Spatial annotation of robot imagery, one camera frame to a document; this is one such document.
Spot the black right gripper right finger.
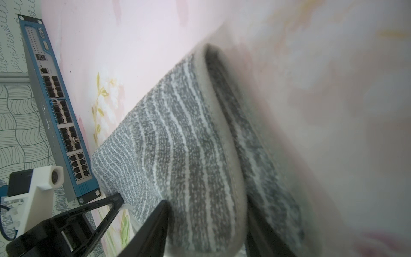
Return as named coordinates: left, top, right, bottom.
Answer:
left=245, top=205, right=296, bottom=257

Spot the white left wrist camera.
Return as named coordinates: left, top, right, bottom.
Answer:
left=1, top=166, right=64, bottom=237

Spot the dark grey network switch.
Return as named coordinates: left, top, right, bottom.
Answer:
left=18, top=15, right=101, bottom=205

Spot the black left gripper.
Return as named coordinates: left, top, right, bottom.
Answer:
left=6, top=193, right=124, bottom=257

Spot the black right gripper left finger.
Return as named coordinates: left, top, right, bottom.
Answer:
left=119, top=200, right=170, bottom=257

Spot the grey striped square dishcloth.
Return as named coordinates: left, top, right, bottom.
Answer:
left=92, top=44, right=322, bottom=257

